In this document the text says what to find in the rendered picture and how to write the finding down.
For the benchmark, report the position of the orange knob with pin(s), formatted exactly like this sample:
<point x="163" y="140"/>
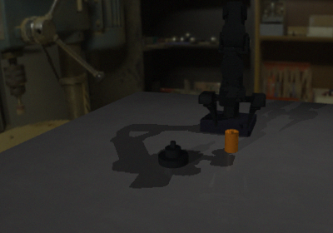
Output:
<point x="231" y="141"/>

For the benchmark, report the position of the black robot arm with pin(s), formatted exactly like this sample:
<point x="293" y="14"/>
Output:
<point x="233" y="39"/>

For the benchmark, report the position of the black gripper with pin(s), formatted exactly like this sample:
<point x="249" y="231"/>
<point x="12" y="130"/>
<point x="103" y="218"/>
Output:
<point x="209" y="98"/>

